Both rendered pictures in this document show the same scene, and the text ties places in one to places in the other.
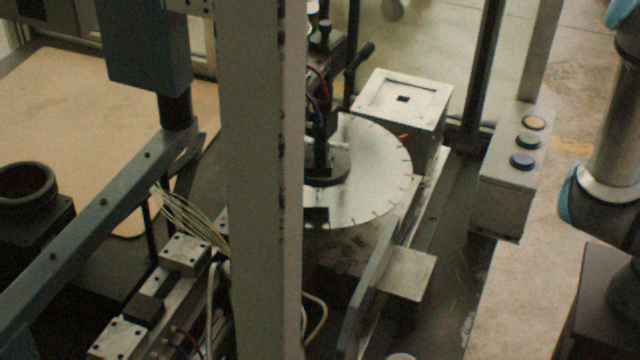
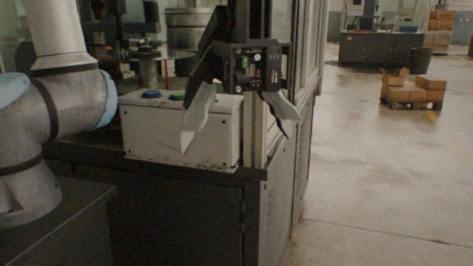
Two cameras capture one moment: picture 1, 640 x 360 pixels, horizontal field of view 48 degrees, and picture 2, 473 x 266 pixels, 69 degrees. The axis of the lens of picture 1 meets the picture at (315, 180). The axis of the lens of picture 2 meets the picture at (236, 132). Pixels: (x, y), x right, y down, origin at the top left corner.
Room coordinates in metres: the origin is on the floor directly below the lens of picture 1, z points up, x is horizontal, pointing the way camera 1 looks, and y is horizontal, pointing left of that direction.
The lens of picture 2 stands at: (1.26, -1.18, 1.08)
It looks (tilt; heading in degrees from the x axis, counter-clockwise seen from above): 19 degrees down; 87
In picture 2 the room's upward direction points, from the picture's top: straight up
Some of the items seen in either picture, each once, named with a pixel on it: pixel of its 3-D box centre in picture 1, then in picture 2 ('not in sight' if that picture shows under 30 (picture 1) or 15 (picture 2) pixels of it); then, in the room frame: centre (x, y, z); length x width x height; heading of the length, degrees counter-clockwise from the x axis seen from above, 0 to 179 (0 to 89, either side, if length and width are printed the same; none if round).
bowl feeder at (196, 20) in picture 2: not in sight; (193, 42); (1.11, 0.78, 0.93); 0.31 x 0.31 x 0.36
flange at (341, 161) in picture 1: (320, 158); (145, 50); (1.01, -0.01, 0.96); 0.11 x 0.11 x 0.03
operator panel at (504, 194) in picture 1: (513, 168); (184, 127); (1.17, -0.41, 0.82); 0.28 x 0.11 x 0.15; 159
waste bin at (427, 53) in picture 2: not in sight; (419, 61); (5.03, 5.20, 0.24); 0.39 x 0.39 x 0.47
